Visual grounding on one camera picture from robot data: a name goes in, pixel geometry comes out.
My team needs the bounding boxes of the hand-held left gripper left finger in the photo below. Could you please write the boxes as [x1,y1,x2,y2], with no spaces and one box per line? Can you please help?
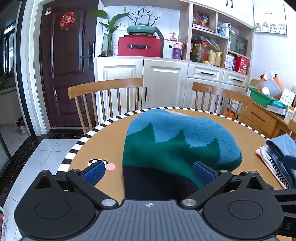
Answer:
[35,161,118,210]

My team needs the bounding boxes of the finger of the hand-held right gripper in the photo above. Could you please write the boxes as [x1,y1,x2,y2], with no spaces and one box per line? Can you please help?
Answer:
[272,189,296,209]

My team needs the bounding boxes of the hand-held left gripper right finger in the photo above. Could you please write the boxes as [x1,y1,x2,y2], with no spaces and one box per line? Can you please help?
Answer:
[180,161,273,210]

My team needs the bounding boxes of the blue green navy knit sweater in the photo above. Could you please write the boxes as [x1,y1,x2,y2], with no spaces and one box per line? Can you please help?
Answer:
[122,109,243,200]

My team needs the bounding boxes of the pile of folded clothes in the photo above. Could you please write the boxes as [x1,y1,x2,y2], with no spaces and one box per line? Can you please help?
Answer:
[255,146,289,190]

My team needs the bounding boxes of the folded checkered garment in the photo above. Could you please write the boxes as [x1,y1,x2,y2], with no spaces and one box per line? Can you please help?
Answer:
[266,158,292,189]

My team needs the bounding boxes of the folded blue jeans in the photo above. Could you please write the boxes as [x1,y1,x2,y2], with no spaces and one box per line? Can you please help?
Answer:
[270,153,296,184]

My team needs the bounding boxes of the folded white garment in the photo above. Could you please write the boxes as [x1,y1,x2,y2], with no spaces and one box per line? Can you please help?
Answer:
[259,146,278,169]

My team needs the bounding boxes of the folded light blue denim garment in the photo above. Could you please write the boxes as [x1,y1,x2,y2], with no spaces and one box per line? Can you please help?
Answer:
[265,133,296,160]

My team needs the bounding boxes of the wooden side cabinet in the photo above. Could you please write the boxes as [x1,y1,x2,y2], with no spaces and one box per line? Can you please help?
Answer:
[240,101,290,139]

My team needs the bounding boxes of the wooden chair with sticker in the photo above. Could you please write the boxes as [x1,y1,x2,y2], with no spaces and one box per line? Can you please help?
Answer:
[192,82,254,121]

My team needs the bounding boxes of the plain wooden chair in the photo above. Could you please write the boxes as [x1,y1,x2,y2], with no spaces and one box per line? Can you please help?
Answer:
[68,78,144,135]

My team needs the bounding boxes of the shoes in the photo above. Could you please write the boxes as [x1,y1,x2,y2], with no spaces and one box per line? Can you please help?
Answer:
[16,116,28,135]

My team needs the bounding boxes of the green crate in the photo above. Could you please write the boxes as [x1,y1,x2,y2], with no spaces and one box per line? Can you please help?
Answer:
[247,86,281,108]

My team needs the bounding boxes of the white cabinet with shelves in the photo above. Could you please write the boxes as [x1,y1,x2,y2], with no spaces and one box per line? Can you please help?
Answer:
[94,0,255,116]

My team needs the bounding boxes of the dark brown door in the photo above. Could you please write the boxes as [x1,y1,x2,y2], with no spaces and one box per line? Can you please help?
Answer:
[39,0,99,129]

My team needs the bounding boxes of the white box with label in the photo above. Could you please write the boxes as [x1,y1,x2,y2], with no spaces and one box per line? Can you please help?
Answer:
[224,54,235,70]

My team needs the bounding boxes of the red printed box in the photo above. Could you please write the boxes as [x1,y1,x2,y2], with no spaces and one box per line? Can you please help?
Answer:
[235,56,250,74]

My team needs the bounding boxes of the gold jars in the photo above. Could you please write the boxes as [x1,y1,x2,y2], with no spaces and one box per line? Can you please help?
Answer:
[208,50,223,66]

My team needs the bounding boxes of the orange and white plush toy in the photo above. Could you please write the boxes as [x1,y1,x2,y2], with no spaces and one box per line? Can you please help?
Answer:
[259,71,284,92]

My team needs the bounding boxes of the purple bottle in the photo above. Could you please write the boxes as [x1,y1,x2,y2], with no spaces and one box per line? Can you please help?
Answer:
[171,43,184,60]

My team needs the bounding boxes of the grey storage bin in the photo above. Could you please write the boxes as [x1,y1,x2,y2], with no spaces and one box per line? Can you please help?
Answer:
[229,31,248,54]

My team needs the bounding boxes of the green plant in glass vase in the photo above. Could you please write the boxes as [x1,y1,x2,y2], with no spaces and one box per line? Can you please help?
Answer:
[89,10,130,57]

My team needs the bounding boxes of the teal planter with bare branches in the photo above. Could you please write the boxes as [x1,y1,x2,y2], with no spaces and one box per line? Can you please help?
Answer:
[124,5,162,37]

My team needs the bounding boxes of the red door decoration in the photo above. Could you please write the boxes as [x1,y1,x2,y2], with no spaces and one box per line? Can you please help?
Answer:
[59,12,76,30]

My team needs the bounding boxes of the black door lock handle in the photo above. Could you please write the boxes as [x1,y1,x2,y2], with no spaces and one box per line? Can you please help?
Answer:
[80,41,95,69]

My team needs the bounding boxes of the red box with handle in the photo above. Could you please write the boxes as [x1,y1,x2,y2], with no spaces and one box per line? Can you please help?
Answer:
[118,37,161,57]

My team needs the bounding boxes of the cat wall poster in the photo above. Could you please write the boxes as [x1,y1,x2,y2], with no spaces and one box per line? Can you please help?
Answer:
[253,4,288,36]

